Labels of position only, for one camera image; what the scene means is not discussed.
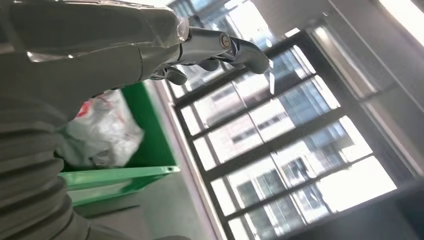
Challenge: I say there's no white crumpled mailer bag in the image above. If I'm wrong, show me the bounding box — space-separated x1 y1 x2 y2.
55 89 146 169

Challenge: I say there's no green plastic crate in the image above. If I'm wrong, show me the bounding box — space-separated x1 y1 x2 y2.
57 81 182 219

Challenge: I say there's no window with black frames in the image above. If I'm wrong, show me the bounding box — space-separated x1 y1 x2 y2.
165 29 417 240

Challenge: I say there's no ceiling light strip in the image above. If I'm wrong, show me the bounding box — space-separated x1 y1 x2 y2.
377 0 424 47

